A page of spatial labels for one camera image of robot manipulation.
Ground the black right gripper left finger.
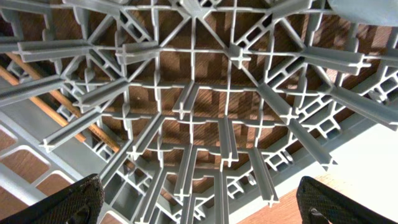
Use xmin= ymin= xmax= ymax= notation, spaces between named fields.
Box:
xmin=1 ymin=174 xmax=104 ymax=224

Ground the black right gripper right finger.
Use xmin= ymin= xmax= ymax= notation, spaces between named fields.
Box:
xmin=296 ymin=176 xmax=393 ymax=224

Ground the wooden chopstick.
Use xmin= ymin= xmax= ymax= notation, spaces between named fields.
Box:
xmin=1 ymin=67 xmax=68 ymax=127
xmin=6 ymin=52 xmax=122 ymax=156

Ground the white small bowl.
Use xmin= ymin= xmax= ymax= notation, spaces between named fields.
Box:
xmin=328 ymin=0 xmax=397 ymax=27

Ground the grey dishwasher rack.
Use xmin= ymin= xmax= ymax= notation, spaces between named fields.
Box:
xmin=1 ymin=0 xmax=397 ymax=223

